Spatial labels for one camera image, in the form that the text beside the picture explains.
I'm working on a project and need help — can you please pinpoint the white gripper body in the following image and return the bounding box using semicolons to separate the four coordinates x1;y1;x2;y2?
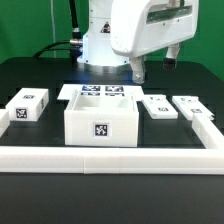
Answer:
111;0;199;58

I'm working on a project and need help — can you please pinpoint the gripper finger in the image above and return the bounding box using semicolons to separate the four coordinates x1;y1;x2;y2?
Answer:
163;43;181;70
130;56;146;84

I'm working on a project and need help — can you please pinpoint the white door panel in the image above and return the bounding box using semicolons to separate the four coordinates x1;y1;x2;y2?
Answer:
142;94;178;119
172;96;214;121

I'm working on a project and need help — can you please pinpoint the white cabinet body box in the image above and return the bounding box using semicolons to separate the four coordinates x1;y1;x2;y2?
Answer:
64;92;139;147

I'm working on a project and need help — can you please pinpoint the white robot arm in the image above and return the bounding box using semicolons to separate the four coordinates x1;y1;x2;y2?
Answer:
78;0;199;84

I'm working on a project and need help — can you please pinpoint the white cabinet top block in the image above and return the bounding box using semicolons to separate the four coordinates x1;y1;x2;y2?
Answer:
6;88;49;121

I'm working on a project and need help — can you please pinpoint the white marker sheet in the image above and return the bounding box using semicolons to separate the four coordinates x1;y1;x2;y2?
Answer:
58;84;144;101

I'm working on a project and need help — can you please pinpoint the white U-shaped fence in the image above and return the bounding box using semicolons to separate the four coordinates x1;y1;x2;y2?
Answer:
0;114;224;175

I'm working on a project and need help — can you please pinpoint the black cable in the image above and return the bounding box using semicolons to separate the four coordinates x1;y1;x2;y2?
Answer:
32;0;84;58

